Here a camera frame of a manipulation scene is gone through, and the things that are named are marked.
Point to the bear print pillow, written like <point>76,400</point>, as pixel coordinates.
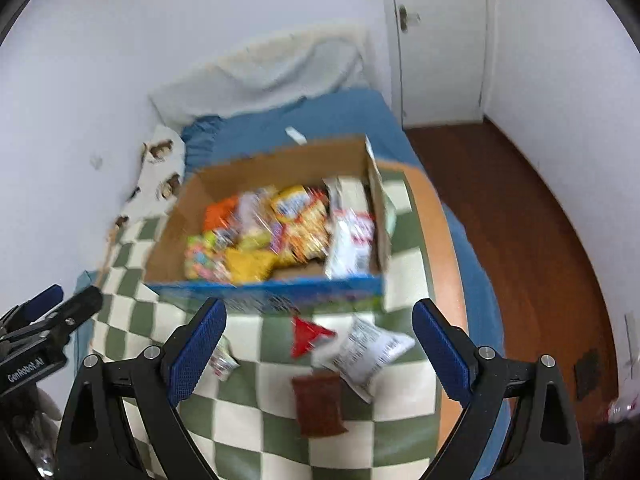
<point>155,180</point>

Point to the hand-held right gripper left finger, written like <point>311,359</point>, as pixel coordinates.
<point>195,355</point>

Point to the long white stick packet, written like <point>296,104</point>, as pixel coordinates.
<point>350,245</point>

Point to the printed cardboard box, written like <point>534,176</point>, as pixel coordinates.
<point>180,220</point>

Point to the green white checkered blanket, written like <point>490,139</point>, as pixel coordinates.
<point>240,410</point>

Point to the yellow-edged pastry packet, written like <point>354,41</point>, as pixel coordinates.
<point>252,210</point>

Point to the orange snack packet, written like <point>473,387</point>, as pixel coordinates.
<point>220,215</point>

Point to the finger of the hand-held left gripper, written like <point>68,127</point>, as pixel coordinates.
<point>42,301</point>
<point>75,310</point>

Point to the small picture snack packet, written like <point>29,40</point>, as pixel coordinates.
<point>225,362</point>

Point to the white door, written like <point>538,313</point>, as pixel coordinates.
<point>440,60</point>

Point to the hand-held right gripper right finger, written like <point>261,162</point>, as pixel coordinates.
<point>445,355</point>

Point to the colourful candy bag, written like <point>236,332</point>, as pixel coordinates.
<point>205,260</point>

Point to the white grey snack packet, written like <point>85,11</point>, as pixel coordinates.
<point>365,352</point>

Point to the silver wafer packet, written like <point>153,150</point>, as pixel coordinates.
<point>350,190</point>

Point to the brown snack packet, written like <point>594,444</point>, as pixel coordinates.
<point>320,405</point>

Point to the small red snack packet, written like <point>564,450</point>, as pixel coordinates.
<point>305,335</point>

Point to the grey textured pillow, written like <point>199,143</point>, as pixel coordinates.
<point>280,70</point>

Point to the small yellow snack packet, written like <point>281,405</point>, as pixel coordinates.
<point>250,265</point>

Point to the plastic bag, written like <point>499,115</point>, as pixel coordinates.
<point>622,407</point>

